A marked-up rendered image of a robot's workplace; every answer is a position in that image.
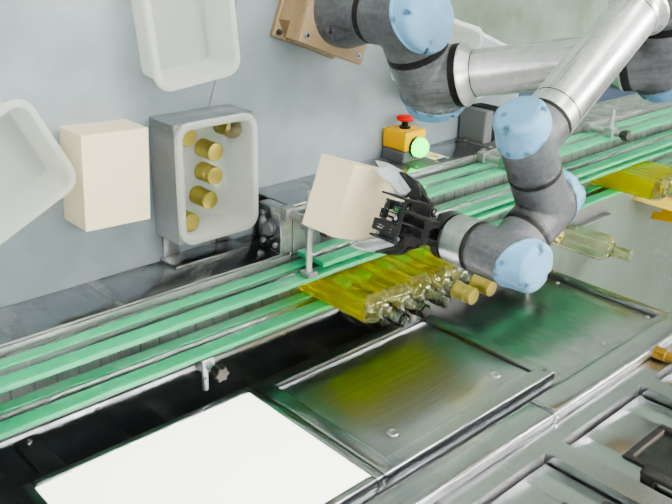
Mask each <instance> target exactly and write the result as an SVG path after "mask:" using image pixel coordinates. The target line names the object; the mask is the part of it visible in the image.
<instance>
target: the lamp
mask: <svg viewBox="0 0 672 504"><path fill-rule="evenodd" d="M428 151H429V143H428V141H427V140H426V139H423V138H421V137H414V138H413V139H412V140H411V142H410V144H409V153H410V155H412V156H414V157H419V158H421V157H424V156H425V155H426V154H427V153H428Z"/></svg>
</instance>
